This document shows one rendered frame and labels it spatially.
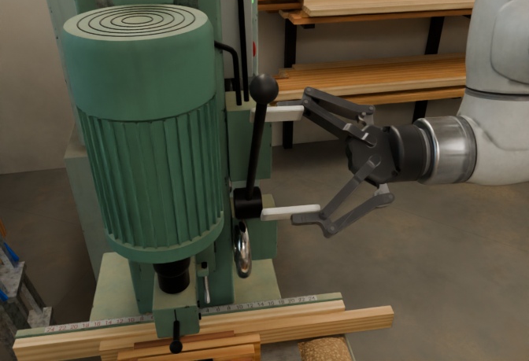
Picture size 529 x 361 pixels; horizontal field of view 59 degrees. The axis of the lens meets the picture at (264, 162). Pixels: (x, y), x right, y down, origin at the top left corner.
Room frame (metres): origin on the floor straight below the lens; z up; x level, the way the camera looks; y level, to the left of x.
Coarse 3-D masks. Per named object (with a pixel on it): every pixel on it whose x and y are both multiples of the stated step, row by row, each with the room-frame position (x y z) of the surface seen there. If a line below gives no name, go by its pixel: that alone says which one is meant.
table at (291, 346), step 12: (324, 336) 0.58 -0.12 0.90; (336, 336) 0.58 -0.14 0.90; (264, 348) 0.56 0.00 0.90; (276, 348) 0.56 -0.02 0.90; (288, 348) 0.56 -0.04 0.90; (348, 348) 0.56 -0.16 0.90; (60, 360) 0.53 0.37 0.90; (72, 360) 0.53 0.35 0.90; (84, 360) 0.53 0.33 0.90; (96, 360) 0.53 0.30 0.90; (264, 360) 0.53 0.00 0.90; (276, 360) 0.53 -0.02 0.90; (288, 360) 0.53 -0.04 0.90; (300, 360) 0.53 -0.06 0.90
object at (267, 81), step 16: (256, 80) 0.50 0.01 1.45; (272, 80) 0.50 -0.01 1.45; (256, 96) 0.49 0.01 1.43; (272, 96) 0.49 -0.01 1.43; (256, 112) 0.53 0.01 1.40; (256, 128) 0.55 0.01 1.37; (256, 144) 0.57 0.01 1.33; (256, 160) 0.60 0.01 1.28; (240, 192) 0.71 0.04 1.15; (256, 192) 0.71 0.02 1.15; (240, 208) 0.68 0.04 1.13; (256, 208) 0.69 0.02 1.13
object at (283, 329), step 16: (272, 320) 0.59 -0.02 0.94; (288, 320) 0.59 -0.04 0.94; (304, 320) 0.59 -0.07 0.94; (320, 320) 0.59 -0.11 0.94; (336, 320) 0.59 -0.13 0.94; (352, 320) 0.59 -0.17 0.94; (368, 320) 0.60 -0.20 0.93; (384, 320) 0.60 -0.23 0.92; (144, 336) 0.55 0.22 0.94; (272, 336) 0.57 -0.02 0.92; (288, 336) 0.57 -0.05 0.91; (304, 336) 0.58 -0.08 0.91; (320, 336) 0.58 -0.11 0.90; (112, 352) 0.53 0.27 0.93
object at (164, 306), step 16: (192, 256) 0.62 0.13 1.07; (192, 272) 0.58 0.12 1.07; (192, 288) 0.55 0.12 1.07; (160, 304) 0.51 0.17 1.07; (176, 304) 0.51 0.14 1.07; (192, 304) 0.51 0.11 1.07; (160, 320) 0.50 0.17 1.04; (176, 320) 0.51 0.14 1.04; (192, 320) 0.51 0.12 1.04; (160, 336) 0.50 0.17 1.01
